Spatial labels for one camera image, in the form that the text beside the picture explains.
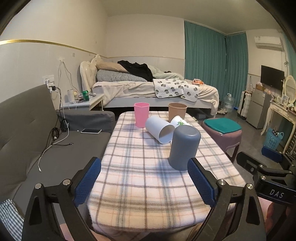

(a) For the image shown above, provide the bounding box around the brown paper cup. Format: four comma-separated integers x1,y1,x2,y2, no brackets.
168,102,187,122

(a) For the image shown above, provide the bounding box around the patterned white quilted mat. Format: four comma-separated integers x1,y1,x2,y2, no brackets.
153,78,199,102

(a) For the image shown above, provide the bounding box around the blue laundry basket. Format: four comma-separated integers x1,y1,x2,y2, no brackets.
263,128,284,150

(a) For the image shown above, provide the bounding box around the grey sofa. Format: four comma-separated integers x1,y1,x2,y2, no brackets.
1,85,115,210

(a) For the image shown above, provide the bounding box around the plaid table blanket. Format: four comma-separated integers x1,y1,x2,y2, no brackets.
87,111,246,235

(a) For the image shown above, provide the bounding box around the black clothing on bed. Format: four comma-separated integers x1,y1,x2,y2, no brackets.
117,60,153,82

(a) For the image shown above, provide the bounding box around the checked shorts fabric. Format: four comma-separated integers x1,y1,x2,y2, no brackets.
1,199,24,241

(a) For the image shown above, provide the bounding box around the bed with beige sheets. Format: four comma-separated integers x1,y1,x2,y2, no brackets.
80,55,219,115

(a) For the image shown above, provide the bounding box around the person's right hand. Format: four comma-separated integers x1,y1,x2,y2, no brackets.
259,198,292,234

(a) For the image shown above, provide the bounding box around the striped pillow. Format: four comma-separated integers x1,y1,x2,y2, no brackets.
96,69,147,82

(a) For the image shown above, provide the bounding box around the white bedside table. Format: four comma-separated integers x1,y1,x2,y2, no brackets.
63,94,104,110

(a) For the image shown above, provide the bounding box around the green curtain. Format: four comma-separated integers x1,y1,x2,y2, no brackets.
184,22,248,108

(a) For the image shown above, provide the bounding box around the pink plastic cup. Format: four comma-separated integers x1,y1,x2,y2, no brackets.
134,102,149,128

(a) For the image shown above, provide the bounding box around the black television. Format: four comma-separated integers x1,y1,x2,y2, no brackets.
260,65,285,91

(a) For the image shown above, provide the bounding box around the black charging cable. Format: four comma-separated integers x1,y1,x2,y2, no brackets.
49,86,74,147

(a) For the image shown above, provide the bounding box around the white smartphone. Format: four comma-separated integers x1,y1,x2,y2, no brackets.
81,128,102,135

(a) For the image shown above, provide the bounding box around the grey mini fridge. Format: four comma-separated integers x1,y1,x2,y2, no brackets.
246,89,272,129

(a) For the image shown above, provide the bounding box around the white tumbler on nightstand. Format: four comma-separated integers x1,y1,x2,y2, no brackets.
67,89,75,103

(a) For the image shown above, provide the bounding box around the white air conditioner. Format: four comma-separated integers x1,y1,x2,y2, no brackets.
254,36,283,51

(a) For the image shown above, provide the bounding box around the white charging cable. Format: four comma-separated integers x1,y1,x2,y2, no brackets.
37,60,79,172

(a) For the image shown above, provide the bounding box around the green soda can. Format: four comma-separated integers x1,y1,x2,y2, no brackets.
82,90,89,101

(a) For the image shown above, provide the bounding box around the dark grey cup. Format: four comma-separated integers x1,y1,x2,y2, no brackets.
168,125,201,171

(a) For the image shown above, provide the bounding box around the plain white cup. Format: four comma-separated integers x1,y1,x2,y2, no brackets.
145,115,175,144

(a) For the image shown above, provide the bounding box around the white dressing table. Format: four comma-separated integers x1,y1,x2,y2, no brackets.
260,101,295,152

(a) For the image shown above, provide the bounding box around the purple stool teal cushion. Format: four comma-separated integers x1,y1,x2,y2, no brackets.
201,118,242,162

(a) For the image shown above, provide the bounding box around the white wall power strip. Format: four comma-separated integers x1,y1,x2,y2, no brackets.
42,75,55,93

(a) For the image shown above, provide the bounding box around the white cup green print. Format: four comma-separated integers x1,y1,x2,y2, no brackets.
170,115,191,128

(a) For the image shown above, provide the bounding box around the oval white vanity mirror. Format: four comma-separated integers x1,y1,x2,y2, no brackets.
283,75,296,103

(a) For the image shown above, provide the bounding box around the clear water jug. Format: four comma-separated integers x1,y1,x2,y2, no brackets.
223,93,235,113

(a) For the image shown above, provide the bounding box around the white suitcase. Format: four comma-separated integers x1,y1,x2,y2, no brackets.
237,91,252,120

